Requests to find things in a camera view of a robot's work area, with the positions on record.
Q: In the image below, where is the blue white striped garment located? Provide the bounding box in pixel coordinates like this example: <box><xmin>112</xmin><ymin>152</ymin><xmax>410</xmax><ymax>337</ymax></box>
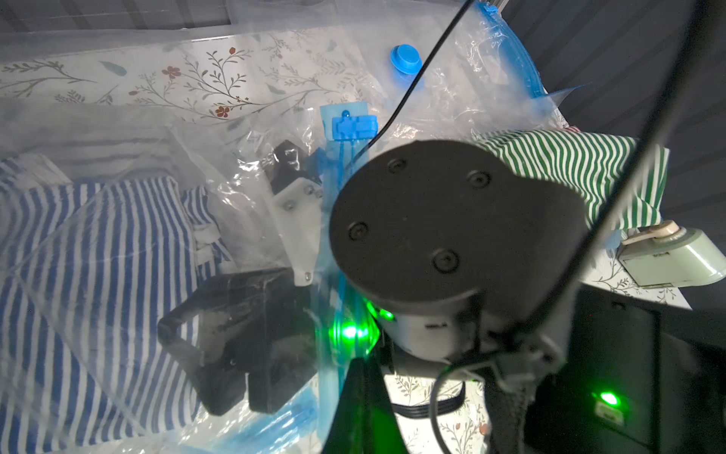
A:
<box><xmin>1</xmin><ymin>153</ymin><xmax>232</xmax><ymax>453</ymax></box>

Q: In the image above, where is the green white striped garment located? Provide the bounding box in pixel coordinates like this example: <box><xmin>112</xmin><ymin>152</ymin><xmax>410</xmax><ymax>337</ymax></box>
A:
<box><xmin>476</xmin><ymin>128</ymin><xmax>670</xmax><ymax>230</ymax></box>

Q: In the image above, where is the blue round valve cap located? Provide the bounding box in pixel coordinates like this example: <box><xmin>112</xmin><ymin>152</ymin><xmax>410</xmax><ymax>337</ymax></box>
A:
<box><xmin>389</xmin><ymin>44</ymin><xmax>423</xmax><ymax>76</ymax></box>

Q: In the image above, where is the clear vacuum bag blue zipper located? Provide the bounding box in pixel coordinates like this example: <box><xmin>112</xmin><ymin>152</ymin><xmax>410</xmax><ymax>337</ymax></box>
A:
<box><xmin>1</xmin><ymin>100</ymin><xmax>380</xmax><ymax>453</ymax></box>

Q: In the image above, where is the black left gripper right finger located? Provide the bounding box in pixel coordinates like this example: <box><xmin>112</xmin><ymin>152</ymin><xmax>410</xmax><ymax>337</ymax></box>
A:
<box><xmin>365</xmin><ymin>359</ymin><xmax>408</xmax><ymax>454</ymax></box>

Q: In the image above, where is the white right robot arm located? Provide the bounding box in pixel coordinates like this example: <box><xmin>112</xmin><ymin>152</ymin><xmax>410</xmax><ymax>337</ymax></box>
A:
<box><xmin>158</xmin><ymin>140</ymin><xmax>725</xmax><ymax>453</ymax></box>

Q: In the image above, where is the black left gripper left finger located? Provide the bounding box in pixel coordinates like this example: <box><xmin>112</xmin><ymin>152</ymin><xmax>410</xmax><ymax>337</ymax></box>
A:
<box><xmin>321</xmin><ymin>359</ymin><xmax>366</xmax><ymax>454</ymax></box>

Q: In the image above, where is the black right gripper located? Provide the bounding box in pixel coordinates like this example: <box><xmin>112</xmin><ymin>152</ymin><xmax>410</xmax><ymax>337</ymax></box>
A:
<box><xmin>157</xmin><ymin>268</ymin><xmax>317</xmax><ymax>416</ymax></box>

